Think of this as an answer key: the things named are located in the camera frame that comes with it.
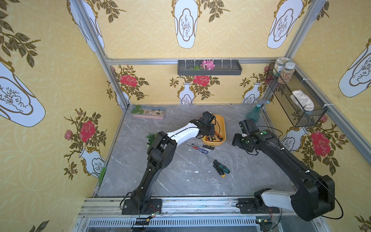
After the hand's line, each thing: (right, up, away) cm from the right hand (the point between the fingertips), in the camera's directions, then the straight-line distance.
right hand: (238, 141), depth 84 cm
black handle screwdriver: (-9, -19, -1) cm, 21 cm away
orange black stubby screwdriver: (-16, 0, +14) cm, 21 cm away
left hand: (-17, +7, +14) cm, 23 cm away
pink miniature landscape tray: (-61, +18, +29) cm, 70 cm away
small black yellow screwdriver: (-16, -5, +11) cm, 20 cm away
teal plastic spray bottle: (+18, +18, +20) cm, 32 cm away
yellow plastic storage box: (-7, +6, +19) cm, 21 cm away
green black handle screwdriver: (-9, -15, +1) cm, 18 cm away
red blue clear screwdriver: (-20, -7, +10) cm, 23 cm away
